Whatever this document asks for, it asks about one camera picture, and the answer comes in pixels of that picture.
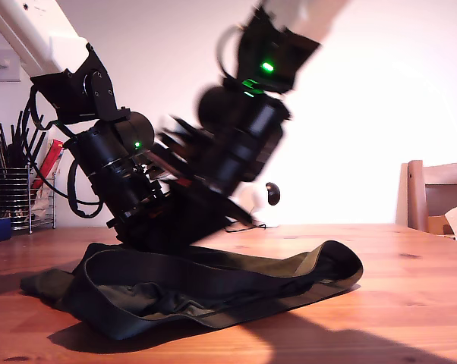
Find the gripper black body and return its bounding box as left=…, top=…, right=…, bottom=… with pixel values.
left=88, top=161, right=172, bottom=231

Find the dark green underwear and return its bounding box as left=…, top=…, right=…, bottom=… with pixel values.
left=19, top=239, right=364, bottom=340

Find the red paper packet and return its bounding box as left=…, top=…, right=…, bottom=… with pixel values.
left=30, top=139, right=66, bottom=193

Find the white paper packet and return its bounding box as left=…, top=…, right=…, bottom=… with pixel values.
left=30, top=181, right=57, bottom=223

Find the wooden chair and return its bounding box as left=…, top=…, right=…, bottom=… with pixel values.
left=405, top=160, right=457, bottom=236

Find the brown cardboard box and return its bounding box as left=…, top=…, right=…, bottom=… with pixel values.
left=427, top=215, right=454, bottom=236

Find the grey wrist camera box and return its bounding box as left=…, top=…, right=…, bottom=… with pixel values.
left=140, top=149, right=178, bottom=181

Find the flat black robot cable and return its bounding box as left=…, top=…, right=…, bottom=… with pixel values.
left=67, top=158, right=105, bottom=220

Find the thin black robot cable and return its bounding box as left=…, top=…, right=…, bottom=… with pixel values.
left=23, top=86, right=102, bottom=208
left=216, top=24, right=248, bottom=83

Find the metal wire utensil holder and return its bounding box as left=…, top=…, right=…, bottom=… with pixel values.
left=0, top=168, right=58, bottom=236

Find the white light switch plate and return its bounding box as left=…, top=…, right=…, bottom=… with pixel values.
left=0, top=49, right=21, bottom=83

